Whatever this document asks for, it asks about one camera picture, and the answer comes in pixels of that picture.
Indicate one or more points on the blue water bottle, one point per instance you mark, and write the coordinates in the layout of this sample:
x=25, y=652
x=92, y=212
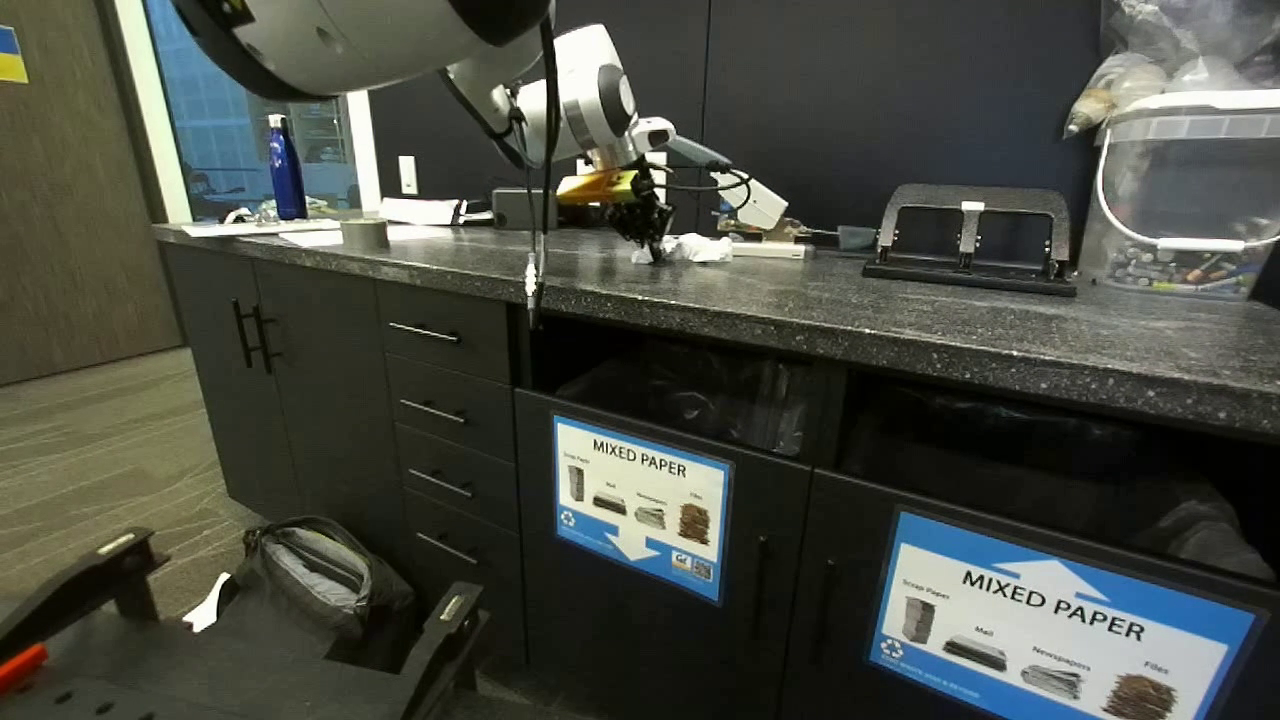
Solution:
x=286, y=168

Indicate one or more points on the mixed paper sign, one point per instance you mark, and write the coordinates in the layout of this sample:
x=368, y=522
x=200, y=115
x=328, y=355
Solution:
x=640, y=502
x=1026, y=633

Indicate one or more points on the white long box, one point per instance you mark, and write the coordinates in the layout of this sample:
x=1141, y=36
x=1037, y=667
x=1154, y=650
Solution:
x=427, y=212

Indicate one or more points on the white paper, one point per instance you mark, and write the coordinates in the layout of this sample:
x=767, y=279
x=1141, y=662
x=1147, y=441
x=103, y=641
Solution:
x=206, y=609
x=697, y=248

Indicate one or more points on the black chair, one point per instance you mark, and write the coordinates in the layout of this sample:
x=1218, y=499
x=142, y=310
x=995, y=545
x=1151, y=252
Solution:
x=92, y=644

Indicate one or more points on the black cabinet with drawers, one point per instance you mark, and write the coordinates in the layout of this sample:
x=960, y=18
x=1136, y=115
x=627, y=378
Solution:
x=411, y=392

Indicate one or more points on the black grey backpack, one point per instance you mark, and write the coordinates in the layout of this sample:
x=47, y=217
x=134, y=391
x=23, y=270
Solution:
x=313, y=586

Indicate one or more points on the clear plastic storage bin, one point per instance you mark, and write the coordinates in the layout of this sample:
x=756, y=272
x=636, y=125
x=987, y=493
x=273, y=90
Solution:
x=1184, y=192

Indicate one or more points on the white light switch plate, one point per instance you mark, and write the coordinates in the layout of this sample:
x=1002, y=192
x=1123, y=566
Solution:
x=411, y=183

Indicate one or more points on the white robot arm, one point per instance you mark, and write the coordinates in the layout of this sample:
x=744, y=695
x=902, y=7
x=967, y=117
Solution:
x=540, y=93

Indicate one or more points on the right mixed paper sign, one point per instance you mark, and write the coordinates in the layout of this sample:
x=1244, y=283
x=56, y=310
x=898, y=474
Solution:
x=1026, y=633

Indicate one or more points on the left bin black liner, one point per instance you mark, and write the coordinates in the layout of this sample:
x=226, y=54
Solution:
x=756, y=401

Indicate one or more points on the white paper on floor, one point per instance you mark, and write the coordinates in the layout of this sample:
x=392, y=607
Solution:
x=206, y=609

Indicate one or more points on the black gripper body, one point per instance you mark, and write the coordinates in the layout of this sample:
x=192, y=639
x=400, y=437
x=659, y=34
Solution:
x=640, y=212

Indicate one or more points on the bin black liner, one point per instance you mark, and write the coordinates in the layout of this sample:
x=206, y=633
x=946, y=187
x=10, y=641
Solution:
x=756, y=401
x=1114, y=481

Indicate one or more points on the left mixed paper sign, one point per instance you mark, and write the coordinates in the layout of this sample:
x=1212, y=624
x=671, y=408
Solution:
x=640, y=502

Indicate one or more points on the right bin black liner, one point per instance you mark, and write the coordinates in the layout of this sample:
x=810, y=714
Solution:
x=1114, y=481

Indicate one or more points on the black hole punch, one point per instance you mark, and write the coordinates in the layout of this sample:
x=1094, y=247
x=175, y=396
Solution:
x=968, y=260

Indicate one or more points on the grey tape roll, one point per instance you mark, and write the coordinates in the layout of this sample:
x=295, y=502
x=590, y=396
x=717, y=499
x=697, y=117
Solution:
x=366, y=233

